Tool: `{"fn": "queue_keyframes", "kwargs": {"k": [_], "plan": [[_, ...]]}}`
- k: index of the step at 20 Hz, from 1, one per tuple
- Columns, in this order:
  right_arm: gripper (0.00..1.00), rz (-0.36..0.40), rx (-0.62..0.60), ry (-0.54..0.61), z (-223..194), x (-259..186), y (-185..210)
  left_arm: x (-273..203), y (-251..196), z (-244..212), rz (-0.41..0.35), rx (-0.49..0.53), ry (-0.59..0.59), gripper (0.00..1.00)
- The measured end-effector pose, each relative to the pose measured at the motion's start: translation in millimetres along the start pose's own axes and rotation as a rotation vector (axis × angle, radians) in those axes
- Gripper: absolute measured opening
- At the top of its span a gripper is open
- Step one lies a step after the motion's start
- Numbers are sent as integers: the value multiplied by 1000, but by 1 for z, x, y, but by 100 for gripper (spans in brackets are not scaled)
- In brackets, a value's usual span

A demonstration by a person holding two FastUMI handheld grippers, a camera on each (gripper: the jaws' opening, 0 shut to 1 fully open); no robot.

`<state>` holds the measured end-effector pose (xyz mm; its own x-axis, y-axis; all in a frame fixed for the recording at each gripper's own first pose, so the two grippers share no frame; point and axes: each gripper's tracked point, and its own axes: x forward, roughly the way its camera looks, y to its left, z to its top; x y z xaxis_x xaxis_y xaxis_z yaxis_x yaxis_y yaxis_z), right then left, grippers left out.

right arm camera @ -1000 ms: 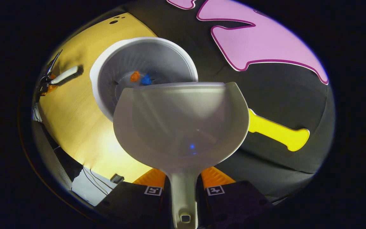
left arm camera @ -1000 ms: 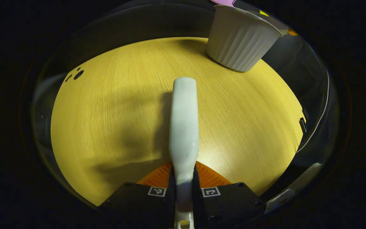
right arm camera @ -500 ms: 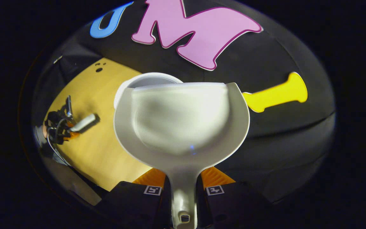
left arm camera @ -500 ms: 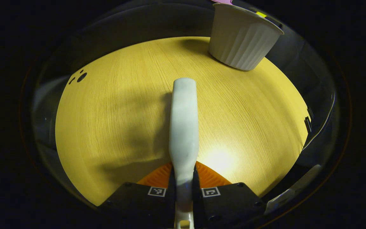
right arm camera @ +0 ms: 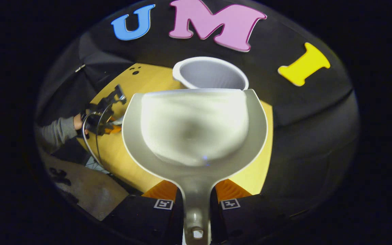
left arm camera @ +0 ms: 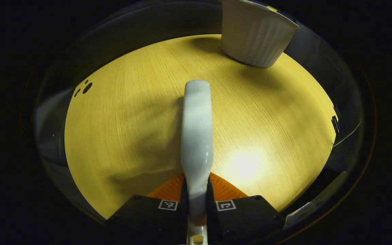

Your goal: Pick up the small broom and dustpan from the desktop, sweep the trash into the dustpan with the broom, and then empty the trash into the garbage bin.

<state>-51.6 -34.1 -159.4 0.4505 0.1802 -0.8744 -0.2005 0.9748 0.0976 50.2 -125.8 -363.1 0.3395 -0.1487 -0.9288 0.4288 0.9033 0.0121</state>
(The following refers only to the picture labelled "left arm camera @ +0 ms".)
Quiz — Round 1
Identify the wooden desktop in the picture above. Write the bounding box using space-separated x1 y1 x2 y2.
64 34 338 220

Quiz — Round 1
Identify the small white broom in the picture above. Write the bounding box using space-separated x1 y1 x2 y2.
180 79 214 245

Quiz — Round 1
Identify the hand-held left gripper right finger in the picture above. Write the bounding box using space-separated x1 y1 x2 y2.
206 173 287 245

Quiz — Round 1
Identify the white ribbed garbage bin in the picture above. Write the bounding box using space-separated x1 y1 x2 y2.
220 0 300 68

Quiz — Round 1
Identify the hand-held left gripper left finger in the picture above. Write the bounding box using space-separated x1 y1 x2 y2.
106 174 189 245

